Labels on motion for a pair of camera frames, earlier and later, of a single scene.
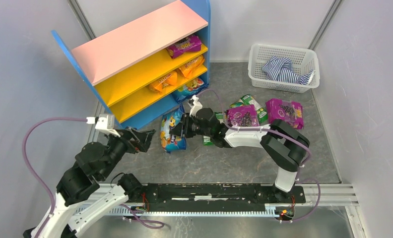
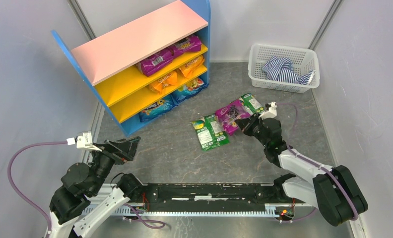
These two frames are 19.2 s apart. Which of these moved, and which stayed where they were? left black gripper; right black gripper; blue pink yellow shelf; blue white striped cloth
Moved: right black gripper; left black gripper
Stayed: blue white striped cloth; blue pink yellow shelf
